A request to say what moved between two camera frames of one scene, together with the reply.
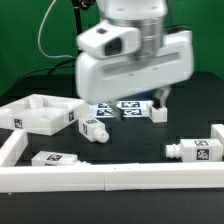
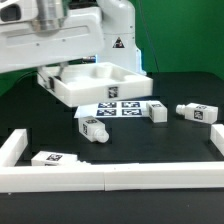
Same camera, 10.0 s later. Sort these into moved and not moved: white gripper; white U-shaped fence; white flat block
Moved: white gripper
Not moved: white flat block; white U-shaped fence
